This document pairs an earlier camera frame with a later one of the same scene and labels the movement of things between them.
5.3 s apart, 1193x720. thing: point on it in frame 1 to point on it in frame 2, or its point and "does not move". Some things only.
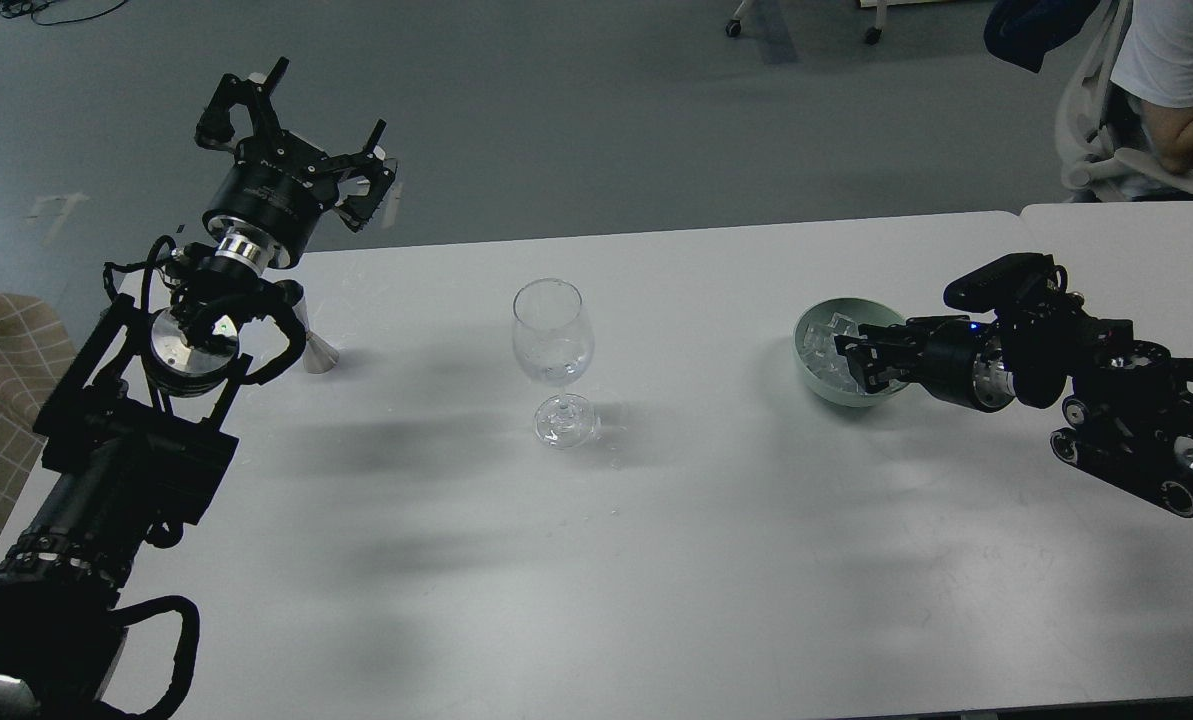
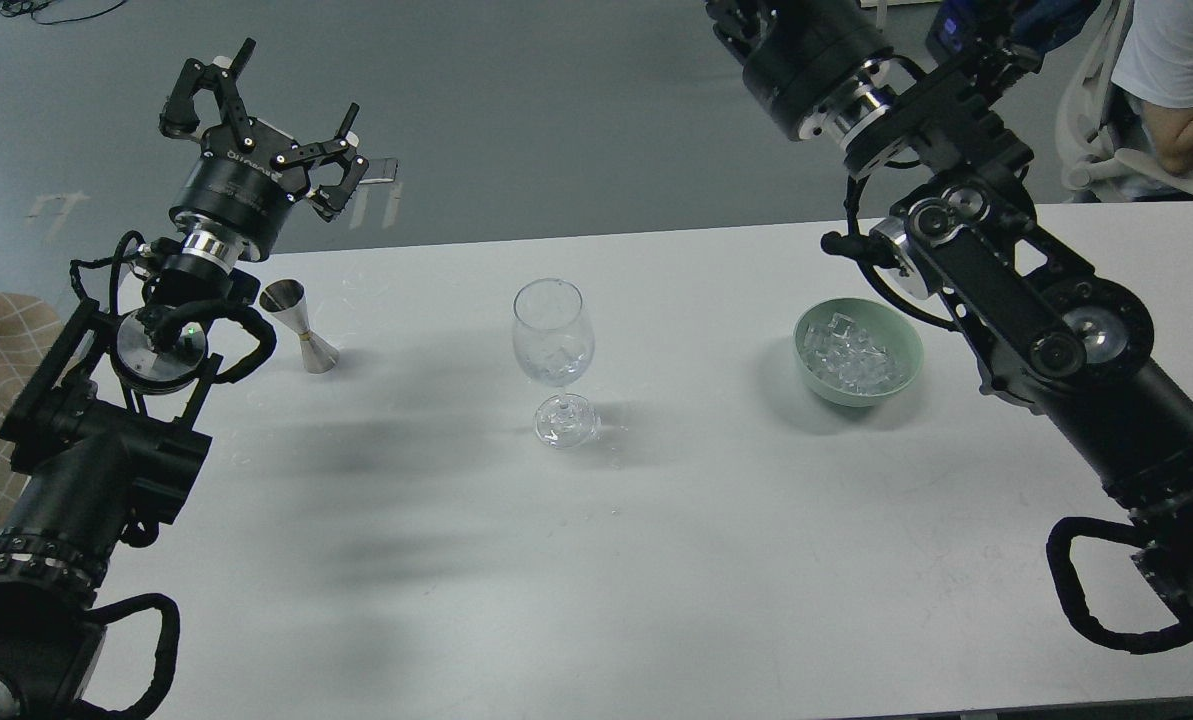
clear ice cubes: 822,356 does not move
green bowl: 820,362 does not move
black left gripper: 274,194 to 241,186
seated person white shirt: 1163,102 does not move
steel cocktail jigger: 317,356 does not move
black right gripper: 965,361 to 820,66
